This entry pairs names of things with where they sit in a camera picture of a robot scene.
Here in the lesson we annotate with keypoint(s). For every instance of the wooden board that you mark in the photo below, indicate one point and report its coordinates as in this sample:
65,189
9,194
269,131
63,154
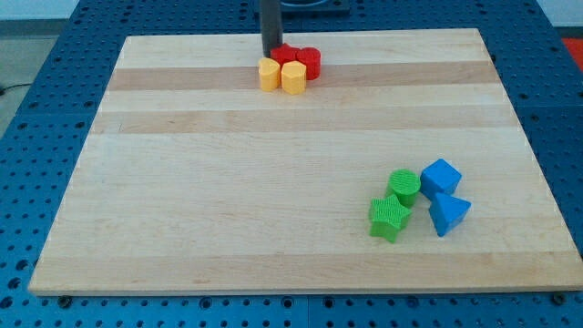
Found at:
193,181

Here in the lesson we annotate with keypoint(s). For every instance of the green cylinder block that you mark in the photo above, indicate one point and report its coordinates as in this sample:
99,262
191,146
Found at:
405,185

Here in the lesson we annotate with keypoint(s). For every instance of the yellow heart block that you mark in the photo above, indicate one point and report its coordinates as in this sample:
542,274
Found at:
269,72

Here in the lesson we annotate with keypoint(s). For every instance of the yellow hexagon block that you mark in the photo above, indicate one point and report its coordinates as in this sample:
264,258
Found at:
293,77

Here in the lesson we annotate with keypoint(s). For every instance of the blue triangle block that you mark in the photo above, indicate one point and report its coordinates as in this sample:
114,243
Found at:
447,212

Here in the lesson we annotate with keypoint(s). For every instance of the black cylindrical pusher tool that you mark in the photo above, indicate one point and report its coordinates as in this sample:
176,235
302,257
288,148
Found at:
271,25

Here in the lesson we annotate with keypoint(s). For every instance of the green star block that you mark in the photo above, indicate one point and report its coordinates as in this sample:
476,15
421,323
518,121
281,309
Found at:
388,217

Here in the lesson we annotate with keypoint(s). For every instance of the red star block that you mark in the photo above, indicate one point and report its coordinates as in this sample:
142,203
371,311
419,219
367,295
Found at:
284,54

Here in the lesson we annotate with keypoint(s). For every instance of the red cylinder block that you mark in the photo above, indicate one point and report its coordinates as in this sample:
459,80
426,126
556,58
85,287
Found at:
311,57

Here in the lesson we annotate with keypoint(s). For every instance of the blue cube block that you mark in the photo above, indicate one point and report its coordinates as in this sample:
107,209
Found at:
439,177

